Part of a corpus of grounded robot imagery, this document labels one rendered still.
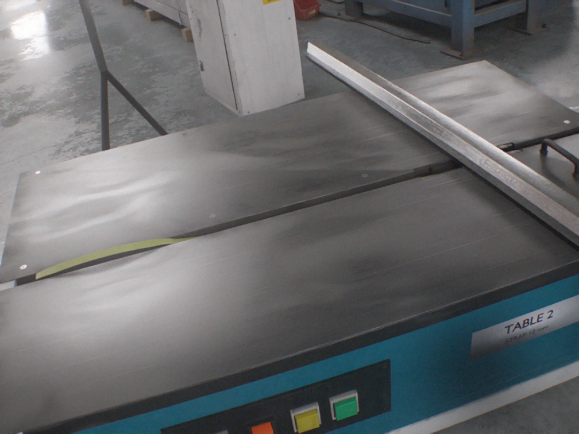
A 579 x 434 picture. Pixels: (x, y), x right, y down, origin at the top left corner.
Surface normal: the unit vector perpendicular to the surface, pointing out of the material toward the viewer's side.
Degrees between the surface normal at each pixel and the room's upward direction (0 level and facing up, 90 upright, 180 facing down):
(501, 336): 90
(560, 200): 0
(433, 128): 75
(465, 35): 90
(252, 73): 90
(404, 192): 0
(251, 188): 0
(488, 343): 90
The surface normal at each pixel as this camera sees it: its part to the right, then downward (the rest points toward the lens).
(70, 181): -0.14, -0.82
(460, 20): -0.86, 0.37
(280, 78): 0.49, 0.43
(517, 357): 0.27, 0.51
